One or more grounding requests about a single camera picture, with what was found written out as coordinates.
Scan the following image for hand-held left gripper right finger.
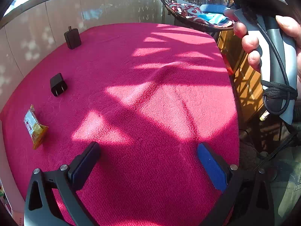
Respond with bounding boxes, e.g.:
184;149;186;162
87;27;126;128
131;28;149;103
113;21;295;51
197;142;275;226

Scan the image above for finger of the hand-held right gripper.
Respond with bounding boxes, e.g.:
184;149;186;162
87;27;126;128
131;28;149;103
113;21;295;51
200;4;232;14

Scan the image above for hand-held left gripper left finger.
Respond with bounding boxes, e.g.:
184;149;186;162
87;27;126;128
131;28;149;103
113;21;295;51
25;142;101;226

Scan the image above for person's right hand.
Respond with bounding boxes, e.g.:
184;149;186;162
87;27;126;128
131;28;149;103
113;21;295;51
223;9;301;99

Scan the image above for light blue cloth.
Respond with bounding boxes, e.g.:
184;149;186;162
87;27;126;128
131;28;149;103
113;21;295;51
198;13;233;26

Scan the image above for red white patterned seat cushion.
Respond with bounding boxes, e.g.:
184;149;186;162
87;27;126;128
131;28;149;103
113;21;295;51
168;2;233;26

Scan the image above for wicker hanging chair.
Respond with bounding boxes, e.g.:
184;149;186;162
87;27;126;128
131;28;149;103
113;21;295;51
156;0;240;32

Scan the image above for yellow snack packet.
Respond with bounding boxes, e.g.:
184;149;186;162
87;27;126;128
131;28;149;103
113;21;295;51
24;104;49;150

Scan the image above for small black plug adapter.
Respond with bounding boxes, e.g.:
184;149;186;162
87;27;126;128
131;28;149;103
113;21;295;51
50;73;68;97

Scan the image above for red tablecloth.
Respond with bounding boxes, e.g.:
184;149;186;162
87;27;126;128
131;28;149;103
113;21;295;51
0;23;240;226

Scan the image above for tall black charger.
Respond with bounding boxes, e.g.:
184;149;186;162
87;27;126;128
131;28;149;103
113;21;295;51
64;26;82;50

